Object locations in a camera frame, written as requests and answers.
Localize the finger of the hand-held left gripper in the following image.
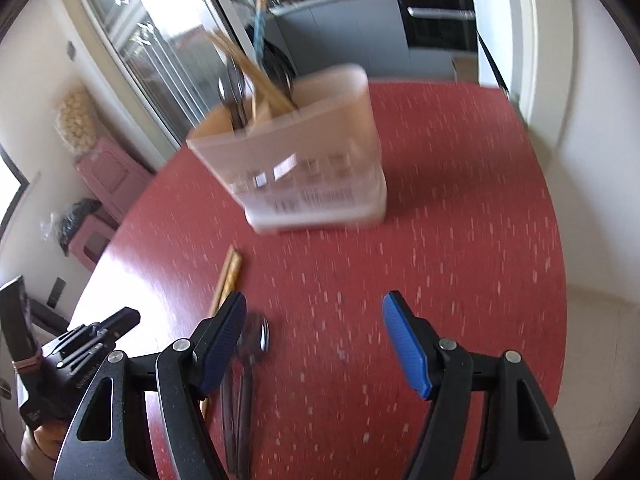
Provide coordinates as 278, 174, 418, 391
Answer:
42, 308, 142, 362

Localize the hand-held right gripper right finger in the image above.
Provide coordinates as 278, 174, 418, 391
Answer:
382, 290, 576, 480

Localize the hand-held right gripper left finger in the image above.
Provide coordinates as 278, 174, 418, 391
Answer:
52, 291, 248, 480

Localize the dark translucent plastic spoon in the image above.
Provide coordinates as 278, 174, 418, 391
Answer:
235, 312, 272, 480
262, 42, 298, 108
232, 67, 249, 128

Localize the plain wooden chopstick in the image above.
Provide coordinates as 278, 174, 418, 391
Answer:
215, 35, 297, 113
206, 245, 237, 321
209, 30, 281, 116

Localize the brown spotted wooden chopstick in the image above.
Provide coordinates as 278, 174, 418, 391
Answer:
200, 251, 244, 418

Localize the beige plastic utensil holder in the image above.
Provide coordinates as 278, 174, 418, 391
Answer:
186, 63, 389, 236

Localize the blue patterned wooden chopstick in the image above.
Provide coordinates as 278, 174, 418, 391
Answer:
254, 0, 267, 68

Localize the person's left hand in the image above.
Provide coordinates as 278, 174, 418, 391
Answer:
20, 416, 69, 462

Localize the single pink plastic stool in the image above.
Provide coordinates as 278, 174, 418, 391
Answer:
67, 214, 119, 272

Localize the black plastic bag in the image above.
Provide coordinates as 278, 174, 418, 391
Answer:
42, 198, 104, 254

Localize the stack of pink stools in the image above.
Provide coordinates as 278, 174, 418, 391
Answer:
75, 139, 154, 222

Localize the bag of pale balls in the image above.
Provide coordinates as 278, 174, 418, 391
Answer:
54, 87, 99, 156

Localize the cardboard box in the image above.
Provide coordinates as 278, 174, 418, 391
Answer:
452, 55, 479, 82

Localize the sliding glass door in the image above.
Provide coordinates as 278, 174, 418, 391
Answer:
67, 0, 261, 151

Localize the grey kitchen counter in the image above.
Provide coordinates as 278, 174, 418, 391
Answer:
265, 0, 481, 82

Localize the black built-in oven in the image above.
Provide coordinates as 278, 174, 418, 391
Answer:
396, 0, 479, 54

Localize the white refrigerator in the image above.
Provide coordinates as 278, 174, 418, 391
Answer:
464, 0, 523, 92

